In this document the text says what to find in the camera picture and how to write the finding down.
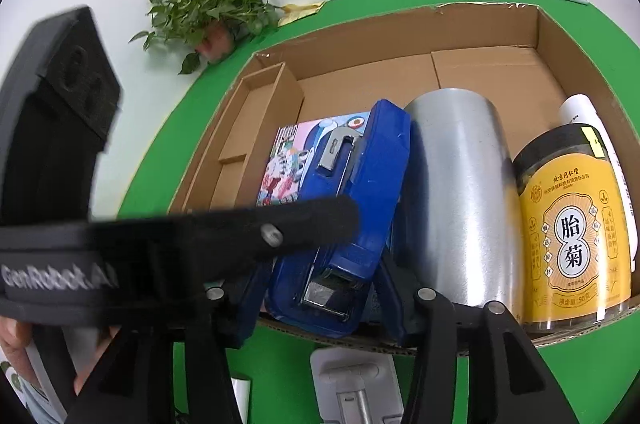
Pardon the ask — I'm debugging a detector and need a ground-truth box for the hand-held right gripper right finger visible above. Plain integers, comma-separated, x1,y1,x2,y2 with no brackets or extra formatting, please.
375,261,581,424

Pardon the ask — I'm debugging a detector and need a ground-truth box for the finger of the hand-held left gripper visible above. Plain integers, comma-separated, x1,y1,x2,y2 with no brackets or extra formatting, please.
152,195,362,264

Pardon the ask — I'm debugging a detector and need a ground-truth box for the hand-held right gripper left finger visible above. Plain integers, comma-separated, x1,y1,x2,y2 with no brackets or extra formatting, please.
65,261,275,424

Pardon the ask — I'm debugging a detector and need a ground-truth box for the blue stapler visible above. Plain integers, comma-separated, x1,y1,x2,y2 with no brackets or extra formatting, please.
264,98,412,338

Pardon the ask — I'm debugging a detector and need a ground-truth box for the silver metal can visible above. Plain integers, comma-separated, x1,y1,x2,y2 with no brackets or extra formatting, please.
395,88,526,326

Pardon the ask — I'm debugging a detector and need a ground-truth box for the yellow label jar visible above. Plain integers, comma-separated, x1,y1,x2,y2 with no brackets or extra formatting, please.
512,123,636,333

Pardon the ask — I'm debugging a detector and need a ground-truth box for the brown cardboard box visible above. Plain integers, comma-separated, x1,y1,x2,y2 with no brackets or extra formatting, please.
167,2,640,357

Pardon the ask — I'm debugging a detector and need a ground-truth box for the white plastic bottle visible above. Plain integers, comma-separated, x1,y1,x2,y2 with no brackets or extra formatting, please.
556,94,640,273

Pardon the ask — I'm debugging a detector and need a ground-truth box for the person's left hand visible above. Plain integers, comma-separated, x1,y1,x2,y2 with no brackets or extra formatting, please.
0,317,122,397

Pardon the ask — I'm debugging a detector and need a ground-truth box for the colourful picture box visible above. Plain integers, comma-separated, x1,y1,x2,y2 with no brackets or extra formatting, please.
256,113,373,207

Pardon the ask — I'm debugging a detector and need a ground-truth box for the grey plastic tray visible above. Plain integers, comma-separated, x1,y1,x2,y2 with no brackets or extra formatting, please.
309,346,405,424

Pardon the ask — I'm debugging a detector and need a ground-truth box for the white tube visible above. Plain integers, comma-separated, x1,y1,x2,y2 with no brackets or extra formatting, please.
230,374,251,424

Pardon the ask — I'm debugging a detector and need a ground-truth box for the yellow packet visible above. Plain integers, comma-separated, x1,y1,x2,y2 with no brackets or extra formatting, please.
277,0,326,26

